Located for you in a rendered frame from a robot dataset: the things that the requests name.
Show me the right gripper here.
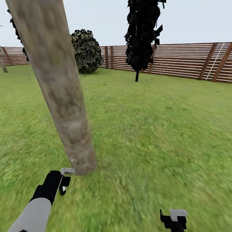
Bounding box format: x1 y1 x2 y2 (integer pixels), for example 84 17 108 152
160 214 187 232

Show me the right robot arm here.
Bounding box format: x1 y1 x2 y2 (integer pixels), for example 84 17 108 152
160 209 188 232

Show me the pesticide atomizer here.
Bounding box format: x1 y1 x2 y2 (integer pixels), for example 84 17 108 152
59 186 66 196

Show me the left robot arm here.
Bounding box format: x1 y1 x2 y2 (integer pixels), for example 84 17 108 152
7 168 75 232

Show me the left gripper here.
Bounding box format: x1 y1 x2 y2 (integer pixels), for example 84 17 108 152
60 176 71 187

